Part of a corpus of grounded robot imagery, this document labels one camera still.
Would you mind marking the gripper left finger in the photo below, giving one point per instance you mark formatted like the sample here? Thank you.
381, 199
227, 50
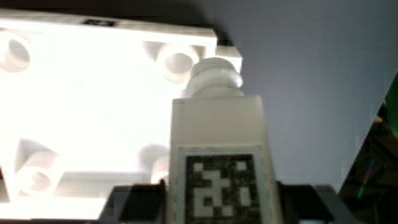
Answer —
136, 205

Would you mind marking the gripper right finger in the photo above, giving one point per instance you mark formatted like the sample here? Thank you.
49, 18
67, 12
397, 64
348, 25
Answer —
312, 205

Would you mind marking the white square tabletop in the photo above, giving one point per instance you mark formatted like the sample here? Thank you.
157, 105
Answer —
93, 73

